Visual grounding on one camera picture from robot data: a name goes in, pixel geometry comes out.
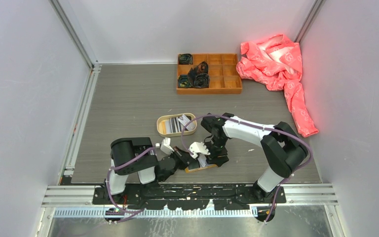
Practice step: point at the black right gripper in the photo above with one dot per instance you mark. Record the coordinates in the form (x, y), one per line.
(213, 159)

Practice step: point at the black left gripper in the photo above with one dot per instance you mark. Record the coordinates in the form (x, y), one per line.
(185, 157)

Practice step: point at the orange leather card holder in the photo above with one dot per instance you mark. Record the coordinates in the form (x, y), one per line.
(196, 167)

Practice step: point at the beige oval card tray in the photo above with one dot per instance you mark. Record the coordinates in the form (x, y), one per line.
(174, 135)

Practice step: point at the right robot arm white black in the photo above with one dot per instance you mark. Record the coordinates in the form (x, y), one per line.
(283, 150)

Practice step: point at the stack of credit cards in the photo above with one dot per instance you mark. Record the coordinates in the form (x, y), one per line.
(175, 124)

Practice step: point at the dark rolled fabric bottom centre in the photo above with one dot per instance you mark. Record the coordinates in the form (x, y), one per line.
(201, 81)

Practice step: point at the dark rolled fabric bottom left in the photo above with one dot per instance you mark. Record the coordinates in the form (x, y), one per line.
(183, 81)

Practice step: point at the orange wooden compartment tray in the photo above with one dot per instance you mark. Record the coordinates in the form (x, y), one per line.
(224, 79)

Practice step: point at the dark rolled fabric top left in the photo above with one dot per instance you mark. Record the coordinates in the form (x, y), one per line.
(185, 59)

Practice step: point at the pink crumpled cloth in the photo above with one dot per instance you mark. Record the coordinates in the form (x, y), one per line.
(277, 63)

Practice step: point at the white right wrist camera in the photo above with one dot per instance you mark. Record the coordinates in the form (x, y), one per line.
(198, 148)

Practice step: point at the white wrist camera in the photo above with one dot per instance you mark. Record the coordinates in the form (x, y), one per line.
(165, 146)
(198, 148)

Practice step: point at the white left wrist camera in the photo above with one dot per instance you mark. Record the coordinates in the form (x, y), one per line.
(165, 146)

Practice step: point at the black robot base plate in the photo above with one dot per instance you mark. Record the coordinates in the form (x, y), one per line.
(230, 196)

